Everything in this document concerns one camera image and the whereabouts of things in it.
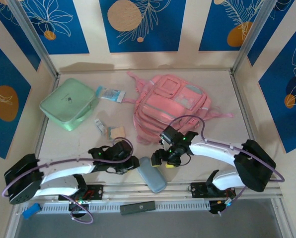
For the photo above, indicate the mint green zip bag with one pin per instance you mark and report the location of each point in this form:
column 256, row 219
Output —
column 66, row 99

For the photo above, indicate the dark green remote bar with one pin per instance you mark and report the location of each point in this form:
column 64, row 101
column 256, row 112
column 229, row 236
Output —
column 138, row 207

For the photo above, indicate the pink student backpack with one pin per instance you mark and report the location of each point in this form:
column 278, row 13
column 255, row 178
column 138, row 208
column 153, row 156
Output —
column 168, row 104

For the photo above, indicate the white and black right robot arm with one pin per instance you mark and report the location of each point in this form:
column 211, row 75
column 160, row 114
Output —
column 252, row 166

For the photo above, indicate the beige bread packet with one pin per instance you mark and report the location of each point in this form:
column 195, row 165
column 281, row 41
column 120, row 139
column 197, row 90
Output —
column 118, row 131

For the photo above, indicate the aluminium table side rail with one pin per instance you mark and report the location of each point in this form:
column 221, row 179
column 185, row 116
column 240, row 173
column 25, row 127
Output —
column 42, row 131
column 242, row 99

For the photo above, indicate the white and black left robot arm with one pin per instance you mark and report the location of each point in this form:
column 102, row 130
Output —
column 61, row 171

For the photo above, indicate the small black controller board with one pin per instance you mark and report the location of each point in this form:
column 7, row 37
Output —
column 78, row 205
column 217, row 208

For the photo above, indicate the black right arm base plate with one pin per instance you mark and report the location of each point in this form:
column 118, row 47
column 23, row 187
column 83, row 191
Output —
column 197, row 191

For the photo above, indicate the grey-blue pencil case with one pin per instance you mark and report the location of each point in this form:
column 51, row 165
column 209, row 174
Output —
column 153, row 178

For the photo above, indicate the aluminium mounting rail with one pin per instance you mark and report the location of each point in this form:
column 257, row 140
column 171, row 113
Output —
column 128, row 191

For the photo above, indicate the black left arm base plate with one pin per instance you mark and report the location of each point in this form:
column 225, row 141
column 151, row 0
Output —
column 96, row 192

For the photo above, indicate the blue cylinder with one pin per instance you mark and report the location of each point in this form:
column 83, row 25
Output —
column 31, row 211

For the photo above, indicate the blue tissue packet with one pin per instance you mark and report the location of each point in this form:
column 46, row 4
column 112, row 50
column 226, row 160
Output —
column 110, row 94

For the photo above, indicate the aluminium frame post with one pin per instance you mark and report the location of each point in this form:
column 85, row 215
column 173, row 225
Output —
column 252, row 37
column 33, row 37

